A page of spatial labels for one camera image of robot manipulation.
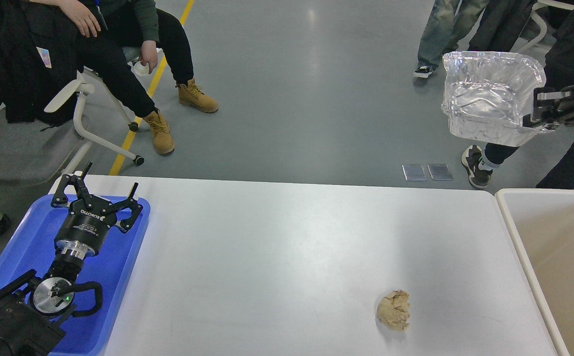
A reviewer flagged right metal floor plate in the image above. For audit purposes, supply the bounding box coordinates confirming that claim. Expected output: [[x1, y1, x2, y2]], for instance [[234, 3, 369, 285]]
[[427, 164, 453, 181]]

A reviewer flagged blue plastic tray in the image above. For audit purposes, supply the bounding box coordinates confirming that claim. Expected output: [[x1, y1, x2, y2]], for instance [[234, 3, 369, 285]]
[[0, 192, 150, 356]]

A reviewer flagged white paper cup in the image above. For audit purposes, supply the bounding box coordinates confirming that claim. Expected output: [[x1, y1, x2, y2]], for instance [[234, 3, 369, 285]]
[[133, 61, 150, 76]]

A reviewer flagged seated person in black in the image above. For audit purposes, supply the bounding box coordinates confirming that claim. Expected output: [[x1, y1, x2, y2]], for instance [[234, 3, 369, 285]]
[[30, 0, 219, 156]]

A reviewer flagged white chair with jacket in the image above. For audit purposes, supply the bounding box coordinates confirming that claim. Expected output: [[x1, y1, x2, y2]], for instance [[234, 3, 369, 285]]
[[512, 0, 574, 53]]

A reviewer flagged beige plastic bin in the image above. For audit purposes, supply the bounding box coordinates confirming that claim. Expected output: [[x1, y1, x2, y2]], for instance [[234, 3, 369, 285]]
[[495, 189, 574, 356]]

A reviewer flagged black jacket on chair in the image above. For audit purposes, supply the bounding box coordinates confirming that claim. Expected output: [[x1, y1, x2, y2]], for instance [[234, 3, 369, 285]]
[[0, 0, 81, 126]]

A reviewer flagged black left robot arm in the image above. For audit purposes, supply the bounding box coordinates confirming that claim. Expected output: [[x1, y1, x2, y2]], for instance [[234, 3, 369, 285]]
[[0, 164, 143, 356]]

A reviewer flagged metal floor plate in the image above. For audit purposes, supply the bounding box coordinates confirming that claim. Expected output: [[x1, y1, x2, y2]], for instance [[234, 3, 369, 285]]
[[402, 164, 427, 181], [427, 164, 453, 181]]

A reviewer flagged grey office chair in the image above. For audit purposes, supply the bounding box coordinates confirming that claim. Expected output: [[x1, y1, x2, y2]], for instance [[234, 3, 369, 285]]
[[0, 72, 144, 235]]

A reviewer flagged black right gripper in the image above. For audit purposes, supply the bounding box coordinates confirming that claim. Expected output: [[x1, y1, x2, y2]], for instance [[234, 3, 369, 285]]
[[522, 85, 574, 131]]

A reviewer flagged person in blue jeans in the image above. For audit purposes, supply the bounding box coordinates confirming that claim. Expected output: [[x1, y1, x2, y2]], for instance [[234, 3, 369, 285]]
[[413, 0, 489, 79]]

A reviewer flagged left metal floor plate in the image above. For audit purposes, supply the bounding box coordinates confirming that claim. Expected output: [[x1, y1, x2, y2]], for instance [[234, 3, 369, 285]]
[[402, 164, 427, 181]]

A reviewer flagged silver foil tray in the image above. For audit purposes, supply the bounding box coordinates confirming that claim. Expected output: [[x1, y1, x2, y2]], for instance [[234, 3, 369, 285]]
[[441, 50, 557, 147]]

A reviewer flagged crumpled brown paper ball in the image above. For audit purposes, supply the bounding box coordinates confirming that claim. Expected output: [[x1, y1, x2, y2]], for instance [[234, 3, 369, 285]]
[[376, 289, 411, 332]]

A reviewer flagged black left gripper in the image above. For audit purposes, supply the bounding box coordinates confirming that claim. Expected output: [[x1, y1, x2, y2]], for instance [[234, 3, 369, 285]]
[[50, 162, 144, 258]]

